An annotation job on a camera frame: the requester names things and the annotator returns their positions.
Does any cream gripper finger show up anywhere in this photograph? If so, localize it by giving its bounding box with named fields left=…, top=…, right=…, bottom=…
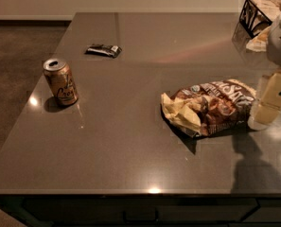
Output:
left=254, top=104, right=280, bottom=125

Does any dark rxbar chocolate wrapper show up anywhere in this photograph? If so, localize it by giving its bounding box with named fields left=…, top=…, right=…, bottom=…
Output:
left=85, top=44, right=122, bottom=58

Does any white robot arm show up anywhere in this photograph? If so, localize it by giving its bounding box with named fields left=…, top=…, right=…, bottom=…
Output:
left=251, top=13, right=281, bottom=125

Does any orange soda can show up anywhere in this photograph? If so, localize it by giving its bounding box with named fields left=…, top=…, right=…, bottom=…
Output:
left=43, top=58, right=79, bottom=106

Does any brown chip bag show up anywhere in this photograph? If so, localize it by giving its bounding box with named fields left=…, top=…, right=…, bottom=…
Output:
left=161, top=79, right=255, bottom=137

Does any dark table drawer front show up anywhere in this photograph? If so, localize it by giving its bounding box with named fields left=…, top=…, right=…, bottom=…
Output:
left=23, top=198, right=281, bottom=225

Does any black wire napkin holder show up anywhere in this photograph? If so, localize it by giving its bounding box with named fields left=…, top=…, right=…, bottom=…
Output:
left=239, top=0, right=281, bottom=52

